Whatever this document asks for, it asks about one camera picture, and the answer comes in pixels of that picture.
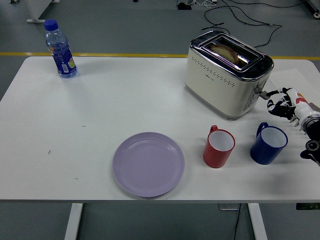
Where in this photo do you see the brown-crusted bread slice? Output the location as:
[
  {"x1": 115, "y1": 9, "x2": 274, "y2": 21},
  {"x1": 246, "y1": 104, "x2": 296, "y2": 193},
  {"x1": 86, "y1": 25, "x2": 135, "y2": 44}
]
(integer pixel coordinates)
[{"x1": 209, "y1": 43, "x2": 240, "y2": 65}]

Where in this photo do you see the black under-table control box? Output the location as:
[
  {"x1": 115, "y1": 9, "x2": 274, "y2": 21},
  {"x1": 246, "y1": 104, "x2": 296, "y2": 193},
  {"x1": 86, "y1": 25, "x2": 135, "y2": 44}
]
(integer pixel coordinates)
[{"x1": 295, "y1": 202, "x2": 320, "y2": 210}]

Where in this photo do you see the black floor cable with plug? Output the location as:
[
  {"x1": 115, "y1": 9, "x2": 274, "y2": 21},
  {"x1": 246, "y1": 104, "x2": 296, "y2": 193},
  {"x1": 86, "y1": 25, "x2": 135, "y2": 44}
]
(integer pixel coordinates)
[{"x1": 201, "y1": 7, "x2": 231, "y2": 34}]

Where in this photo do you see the white table leg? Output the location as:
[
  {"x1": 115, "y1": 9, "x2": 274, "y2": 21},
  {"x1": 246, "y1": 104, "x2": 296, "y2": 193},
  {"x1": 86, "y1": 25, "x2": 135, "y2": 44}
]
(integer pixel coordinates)
[
  {"x1": 64, "y1": 202, "x2": 84, "y2": 240},
  {"x1": 247, "y1": 202, "x2": 268, "y2": 240}
]

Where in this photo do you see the white wire frame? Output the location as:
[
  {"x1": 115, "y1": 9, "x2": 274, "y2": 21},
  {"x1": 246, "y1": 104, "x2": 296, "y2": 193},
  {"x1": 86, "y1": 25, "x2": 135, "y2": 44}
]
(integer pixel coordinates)
[{"x1": 188, "y1": 0, "x2": 218, "y2": 8}]

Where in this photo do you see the cream and chrome toaster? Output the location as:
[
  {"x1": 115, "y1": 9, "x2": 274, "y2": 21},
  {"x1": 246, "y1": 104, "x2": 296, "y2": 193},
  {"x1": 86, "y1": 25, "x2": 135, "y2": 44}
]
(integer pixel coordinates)
[{"x1": 184, "y1": 29, "x2": 275, "y2": 121}]

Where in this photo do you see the thin black under-table cable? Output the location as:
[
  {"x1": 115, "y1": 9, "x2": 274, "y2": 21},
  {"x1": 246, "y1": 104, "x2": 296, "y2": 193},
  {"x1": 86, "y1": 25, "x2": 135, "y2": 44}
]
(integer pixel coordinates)
[{"x1": 233, "y1": 203, "x2": 241, "y2": 240}]

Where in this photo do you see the white background furniture base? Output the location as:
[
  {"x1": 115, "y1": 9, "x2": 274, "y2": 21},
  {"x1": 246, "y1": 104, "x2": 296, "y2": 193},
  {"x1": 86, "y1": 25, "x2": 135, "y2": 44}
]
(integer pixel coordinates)
[{"x1": 306, "y1": 0, "x2": 320, "y2": 18}]

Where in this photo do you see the blue mug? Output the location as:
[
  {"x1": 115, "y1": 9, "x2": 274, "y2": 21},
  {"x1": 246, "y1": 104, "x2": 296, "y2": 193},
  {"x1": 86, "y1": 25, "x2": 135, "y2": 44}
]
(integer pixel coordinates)
[{"x1": 249, "y1": 122, "x2": 289, "y2": 166}]

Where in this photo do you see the white background desk leg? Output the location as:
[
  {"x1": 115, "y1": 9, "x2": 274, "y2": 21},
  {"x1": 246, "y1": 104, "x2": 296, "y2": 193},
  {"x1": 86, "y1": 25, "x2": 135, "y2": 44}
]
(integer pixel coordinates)
[{"x1": 26, "y1": 0, "x2": 61, "y2": 24}]

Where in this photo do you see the purple round plate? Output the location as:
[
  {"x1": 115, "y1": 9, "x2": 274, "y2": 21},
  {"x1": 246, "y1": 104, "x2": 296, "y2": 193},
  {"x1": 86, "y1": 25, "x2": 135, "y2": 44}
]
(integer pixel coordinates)
[{"x1": 112, "y1": 131, "x2": 186, "y2": 198}]

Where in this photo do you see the grey under-table bracket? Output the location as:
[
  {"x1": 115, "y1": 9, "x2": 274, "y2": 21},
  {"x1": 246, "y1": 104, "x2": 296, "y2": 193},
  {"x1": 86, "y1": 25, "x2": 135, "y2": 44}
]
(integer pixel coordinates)
[{"x1": 218, "y1": 202, "x2": 242, "y2": 211}]

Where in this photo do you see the black floor socket box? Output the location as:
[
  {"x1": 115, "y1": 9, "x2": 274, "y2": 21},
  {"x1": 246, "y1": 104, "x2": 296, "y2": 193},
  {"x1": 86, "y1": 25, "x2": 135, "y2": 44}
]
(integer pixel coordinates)
[{"x1": 176, "y1": 0, "x2": 193, "y2": 11}]

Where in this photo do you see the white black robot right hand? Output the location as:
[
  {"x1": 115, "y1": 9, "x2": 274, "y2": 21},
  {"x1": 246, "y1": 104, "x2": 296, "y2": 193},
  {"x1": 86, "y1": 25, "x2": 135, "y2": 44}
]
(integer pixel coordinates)
[{"x1": 265, "y1": 87, "x2": 315, "y2": 124}]

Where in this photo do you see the long black floor cable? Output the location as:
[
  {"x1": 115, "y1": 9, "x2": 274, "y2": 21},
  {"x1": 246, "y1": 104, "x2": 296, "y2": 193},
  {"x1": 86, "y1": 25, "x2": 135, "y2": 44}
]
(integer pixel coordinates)
[{"x1": 221, "y1": 0, "x2": 283, "y2": 48}]

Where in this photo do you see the red mug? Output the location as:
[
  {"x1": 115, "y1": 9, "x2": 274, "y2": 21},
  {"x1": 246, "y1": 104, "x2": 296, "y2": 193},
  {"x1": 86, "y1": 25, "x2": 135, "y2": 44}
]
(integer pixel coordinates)
[{"x1": 202, "y1": 124, "x2": 236, "y2": 169}]

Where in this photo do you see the blue-capped water bottle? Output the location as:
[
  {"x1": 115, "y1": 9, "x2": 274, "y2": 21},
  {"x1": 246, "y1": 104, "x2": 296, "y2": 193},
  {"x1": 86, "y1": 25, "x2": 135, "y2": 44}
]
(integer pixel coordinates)
[{"x1": 43, "y1": 19, "x2": 78, "y2": 79}]

